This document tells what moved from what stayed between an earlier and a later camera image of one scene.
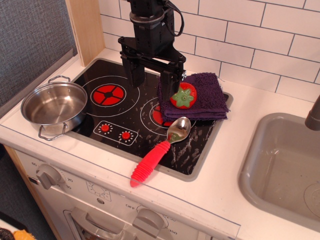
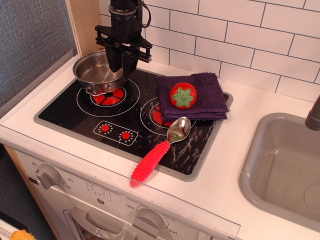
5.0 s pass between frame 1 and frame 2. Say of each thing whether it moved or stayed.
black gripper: moved
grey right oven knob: stayed
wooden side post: stayed
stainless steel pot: moved
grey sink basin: stayed
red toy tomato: stayed
